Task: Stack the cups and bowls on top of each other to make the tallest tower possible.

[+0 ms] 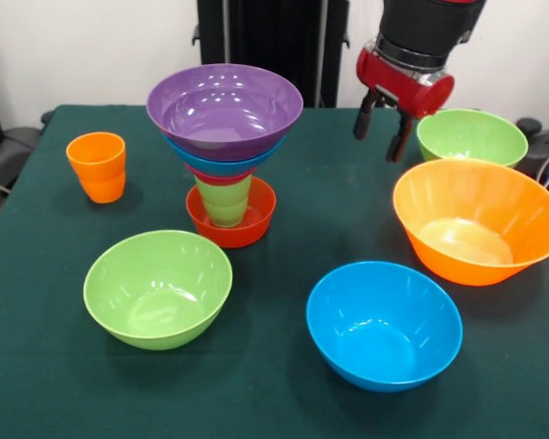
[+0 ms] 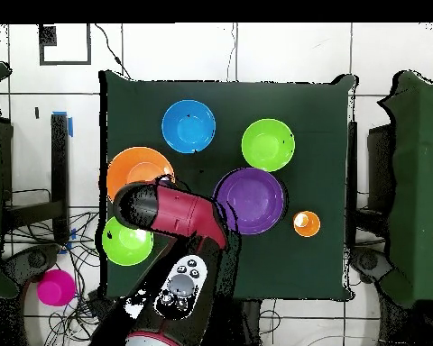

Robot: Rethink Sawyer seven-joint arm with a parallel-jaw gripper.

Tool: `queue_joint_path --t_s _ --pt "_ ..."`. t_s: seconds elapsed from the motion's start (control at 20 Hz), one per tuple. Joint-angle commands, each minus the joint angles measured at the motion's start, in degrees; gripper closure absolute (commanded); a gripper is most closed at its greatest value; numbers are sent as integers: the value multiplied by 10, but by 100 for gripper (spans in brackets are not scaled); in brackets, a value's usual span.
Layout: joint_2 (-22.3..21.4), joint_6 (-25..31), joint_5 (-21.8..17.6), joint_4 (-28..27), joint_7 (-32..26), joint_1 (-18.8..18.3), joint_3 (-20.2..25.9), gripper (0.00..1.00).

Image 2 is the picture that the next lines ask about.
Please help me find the large orange plastic bowl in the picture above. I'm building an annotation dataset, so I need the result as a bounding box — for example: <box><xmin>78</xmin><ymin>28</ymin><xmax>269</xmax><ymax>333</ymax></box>
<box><xmin>106</xmin><ymin>146</ymin><xmax>177</xmax><ymax>203</ymax></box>

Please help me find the purple plastic bowl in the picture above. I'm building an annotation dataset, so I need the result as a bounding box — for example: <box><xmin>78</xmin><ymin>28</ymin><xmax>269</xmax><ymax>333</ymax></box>
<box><xmin>212</xmin><ymin>167</ymin><xmax>287</xmax><ymax>236</ymax></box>

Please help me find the blue plastic bowl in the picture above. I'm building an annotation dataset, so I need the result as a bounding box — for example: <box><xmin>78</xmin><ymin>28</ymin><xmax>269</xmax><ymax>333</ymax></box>
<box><xmin>161</xmin><ymin>99</ymin><xmax>217</xmax><ymax>155</ymax></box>

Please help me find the green plastic bowl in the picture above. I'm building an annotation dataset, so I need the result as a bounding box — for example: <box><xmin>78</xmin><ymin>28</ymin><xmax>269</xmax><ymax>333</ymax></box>
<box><xmin>240</xmin><ymin>118</ymin><xmax>296</xmax><ymax>173</ymax></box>
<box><xmin>101</xmin><ymin>215</ymin><xmax>155</xmax><ymax>267</ymax></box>

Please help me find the black stand with blue tape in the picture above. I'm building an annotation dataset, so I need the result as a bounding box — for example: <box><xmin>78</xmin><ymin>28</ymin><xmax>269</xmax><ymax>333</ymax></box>
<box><xmin>1</xmin><ymin>111</ymin><xmax>74</xmax><ymax>246</ymax></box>

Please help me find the black power strip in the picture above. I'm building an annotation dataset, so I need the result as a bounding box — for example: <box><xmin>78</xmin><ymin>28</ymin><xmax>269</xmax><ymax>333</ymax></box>
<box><xmin>86</xmin><ymin>289</ymin><xmax>116</xmax><ymax>322</ymax></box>

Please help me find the orange plastic cup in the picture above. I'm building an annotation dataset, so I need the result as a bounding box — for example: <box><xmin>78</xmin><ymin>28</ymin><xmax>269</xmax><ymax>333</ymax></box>
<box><xmin>292</xmin><ymin>210</ymin><xmax>322</xmax><ymax>238</ymax></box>

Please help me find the pink plastic cup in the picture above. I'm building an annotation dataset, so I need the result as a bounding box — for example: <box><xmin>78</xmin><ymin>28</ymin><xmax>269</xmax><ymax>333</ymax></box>
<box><xmin>36</xmin><ymin>269</ymin><xmax>77</xmax><ymax>307</ymax></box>

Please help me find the black box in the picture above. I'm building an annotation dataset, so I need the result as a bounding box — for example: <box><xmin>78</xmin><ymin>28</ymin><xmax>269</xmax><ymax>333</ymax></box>
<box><xmin>366</xmin><ymin>123</ymin><xmax>396</xmax><ymax>217</ymax></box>
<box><xmin>0</xmin><ymin>118</ymin><xmax>14</xmax><ymax>203</ymax></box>

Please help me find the dark green tablecloth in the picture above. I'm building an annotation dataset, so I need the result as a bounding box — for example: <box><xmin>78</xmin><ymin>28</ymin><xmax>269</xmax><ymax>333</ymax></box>
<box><xmin>98</xmin><ymin>69</ymin><xmax>358</xmax><ymax>303</ymax></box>

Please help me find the tangle of black cables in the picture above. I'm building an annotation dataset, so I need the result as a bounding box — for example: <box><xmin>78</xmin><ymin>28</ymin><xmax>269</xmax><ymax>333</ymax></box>
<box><xmin>3</xmin><ymin>210</ymin><xmax>106</xmax><ymax>346</ymax></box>

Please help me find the black cable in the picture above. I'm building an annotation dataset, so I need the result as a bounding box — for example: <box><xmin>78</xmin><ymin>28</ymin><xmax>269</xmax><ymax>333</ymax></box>
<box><xmin>93</xmin><ymin>23</ymin><xmax>133</xmax><ymax>81</ymax></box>

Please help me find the dark square floor frame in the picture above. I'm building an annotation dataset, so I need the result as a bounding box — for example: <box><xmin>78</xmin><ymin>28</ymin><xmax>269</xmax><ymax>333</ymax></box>
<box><xmin>38</xmin><ymin>23</ymin><xmax>92</xmax><ymax>67</ymax></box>

